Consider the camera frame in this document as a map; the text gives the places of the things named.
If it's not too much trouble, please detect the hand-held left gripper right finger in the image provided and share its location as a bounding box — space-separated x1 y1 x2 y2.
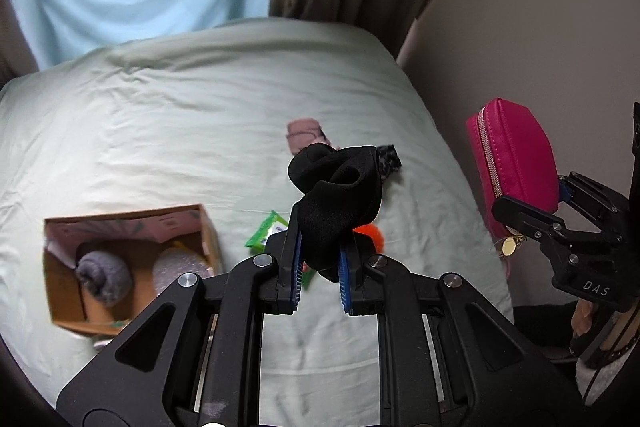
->
337 232 587 427

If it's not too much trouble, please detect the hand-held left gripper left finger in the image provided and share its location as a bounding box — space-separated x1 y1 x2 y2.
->
56 214 304 427

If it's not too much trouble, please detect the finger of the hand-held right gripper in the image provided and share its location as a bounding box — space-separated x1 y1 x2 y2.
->
491 194 610 259
557 171 627 232

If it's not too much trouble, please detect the pink zip pouch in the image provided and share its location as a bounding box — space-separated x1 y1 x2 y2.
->
465 97 561 279

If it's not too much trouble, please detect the black cloth scrunchie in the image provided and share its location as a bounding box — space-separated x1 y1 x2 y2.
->
287 145 384 284

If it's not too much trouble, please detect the cardboard box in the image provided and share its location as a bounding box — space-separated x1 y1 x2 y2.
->
43 203 224 339

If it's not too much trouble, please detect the white glitter soft item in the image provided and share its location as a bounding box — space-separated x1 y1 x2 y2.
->
152 251 214 299

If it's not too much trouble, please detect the person's right hand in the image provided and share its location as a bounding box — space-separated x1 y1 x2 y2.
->
571 299 602 341

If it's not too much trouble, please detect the orange fluffy ball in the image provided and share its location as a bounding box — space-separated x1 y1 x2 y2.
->
352 223 386 254

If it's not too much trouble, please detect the green packet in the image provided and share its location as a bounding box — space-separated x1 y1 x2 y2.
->
244 210 317 292

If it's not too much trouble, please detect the dark patterned cloth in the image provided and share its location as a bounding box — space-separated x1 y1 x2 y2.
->
374 144 403 182

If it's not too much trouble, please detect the pink sock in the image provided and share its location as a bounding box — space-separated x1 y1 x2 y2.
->
286 118 332 156

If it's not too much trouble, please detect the pale green bed sheet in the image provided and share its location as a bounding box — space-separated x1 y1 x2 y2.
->
0 17 516 413

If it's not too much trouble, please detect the grey rolled sock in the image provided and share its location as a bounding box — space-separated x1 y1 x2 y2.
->
75 250 134 307

